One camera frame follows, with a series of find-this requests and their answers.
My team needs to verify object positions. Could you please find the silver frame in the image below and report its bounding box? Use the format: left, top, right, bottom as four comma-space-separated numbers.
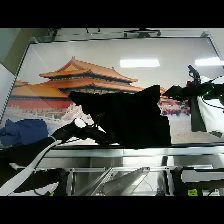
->
0, 144, 224, 197

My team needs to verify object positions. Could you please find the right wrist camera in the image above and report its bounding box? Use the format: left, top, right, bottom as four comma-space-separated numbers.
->
187, 64, 202, 85

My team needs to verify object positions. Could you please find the black garment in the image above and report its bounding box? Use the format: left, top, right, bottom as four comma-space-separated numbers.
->
67, 84, 173, 148

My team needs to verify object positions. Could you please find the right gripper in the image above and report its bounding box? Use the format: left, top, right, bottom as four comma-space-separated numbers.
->
162, 85, 190, 102

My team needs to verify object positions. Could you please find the black cable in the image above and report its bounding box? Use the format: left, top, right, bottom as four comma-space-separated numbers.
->
198, 95, 224, 111

